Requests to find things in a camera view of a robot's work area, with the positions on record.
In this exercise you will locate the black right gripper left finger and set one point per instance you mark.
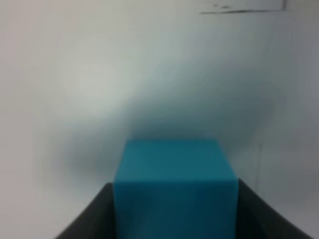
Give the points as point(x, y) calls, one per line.
point(97, 221)

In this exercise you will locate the blue block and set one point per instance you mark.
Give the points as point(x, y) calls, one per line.
point(175, 189)

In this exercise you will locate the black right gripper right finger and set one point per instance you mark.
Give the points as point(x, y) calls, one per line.
point(257, 220)

